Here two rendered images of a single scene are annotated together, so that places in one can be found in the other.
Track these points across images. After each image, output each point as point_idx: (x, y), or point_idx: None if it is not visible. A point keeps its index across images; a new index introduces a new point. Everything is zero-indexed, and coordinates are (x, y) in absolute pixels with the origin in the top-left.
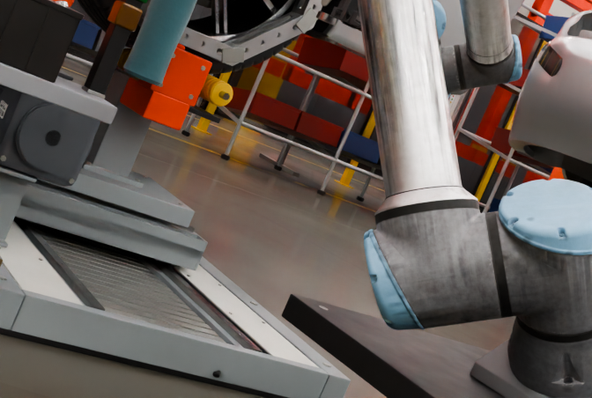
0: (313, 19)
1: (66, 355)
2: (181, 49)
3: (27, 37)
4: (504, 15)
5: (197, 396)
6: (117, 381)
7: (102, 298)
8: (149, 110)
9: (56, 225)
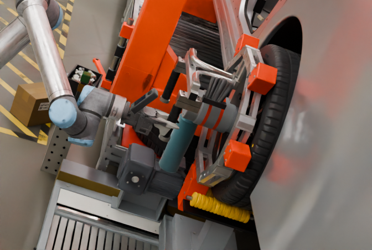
0: (215, 165)
1: (41, 209)
2: (192, 167)
3: None
4: (41, 72)
5: (18, 238)
6: (22, 213)
7: (84, 227)
8: (179, 194)
9: (159, 241)
